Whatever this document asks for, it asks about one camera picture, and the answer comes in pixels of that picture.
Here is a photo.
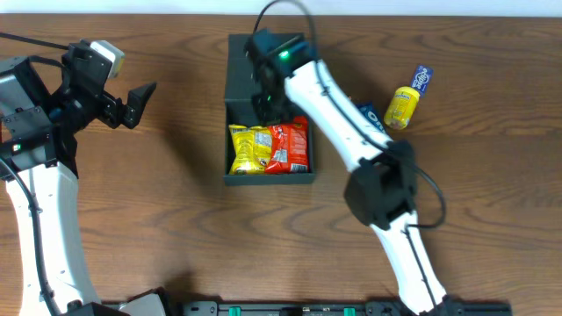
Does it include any yellow plastic jar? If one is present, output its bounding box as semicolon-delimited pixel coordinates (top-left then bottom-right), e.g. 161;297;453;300
384;86;421;130

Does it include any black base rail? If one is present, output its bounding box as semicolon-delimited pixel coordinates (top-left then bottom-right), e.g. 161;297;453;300
104;299;514;316

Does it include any blue gum packet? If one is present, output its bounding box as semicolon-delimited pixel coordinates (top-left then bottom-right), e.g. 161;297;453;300
410;65;434;97

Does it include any yellow snack bag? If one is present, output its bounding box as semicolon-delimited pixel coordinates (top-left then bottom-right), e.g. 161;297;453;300
228;125;272;175

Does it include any blue Oreo cookie pack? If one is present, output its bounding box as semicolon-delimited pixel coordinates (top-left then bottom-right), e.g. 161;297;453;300
356;102;386;133

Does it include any black box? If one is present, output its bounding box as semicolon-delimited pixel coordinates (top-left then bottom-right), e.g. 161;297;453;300
223;33;316;186

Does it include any red snack bag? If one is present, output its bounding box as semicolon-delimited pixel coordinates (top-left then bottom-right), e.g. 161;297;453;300
265;116;309;174

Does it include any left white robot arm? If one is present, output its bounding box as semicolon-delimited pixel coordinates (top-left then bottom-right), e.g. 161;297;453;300
1;40;170;315

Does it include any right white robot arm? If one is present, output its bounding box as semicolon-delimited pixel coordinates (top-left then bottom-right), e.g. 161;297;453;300
244;29;447;315

